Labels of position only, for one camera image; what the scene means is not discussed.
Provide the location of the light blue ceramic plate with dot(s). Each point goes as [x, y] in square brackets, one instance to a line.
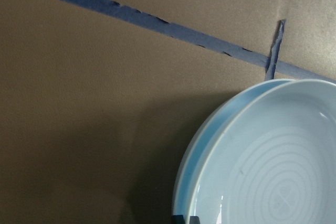
[207, 150]
[275, 169]

